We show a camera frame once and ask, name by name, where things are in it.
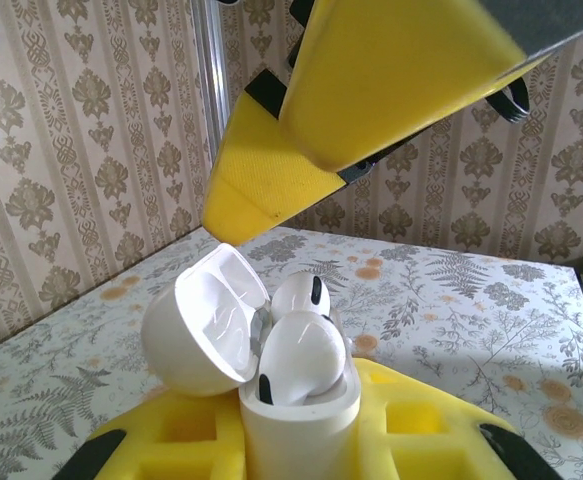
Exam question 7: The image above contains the aluminium corner post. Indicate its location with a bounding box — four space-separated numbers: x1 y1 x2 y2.
196 0 226 169

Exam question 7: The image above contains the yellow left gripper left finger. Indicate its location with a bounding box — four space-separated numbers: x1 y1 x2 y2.
50 387 250 480

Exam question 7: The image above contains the white stemmed earbud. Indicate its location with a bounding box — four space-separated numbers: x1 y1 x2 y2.
269 271 333 321
255 312 348 407

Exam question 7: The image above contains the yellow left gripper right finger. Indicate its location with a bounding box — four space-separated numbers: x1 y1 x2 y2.
353 357 561 480

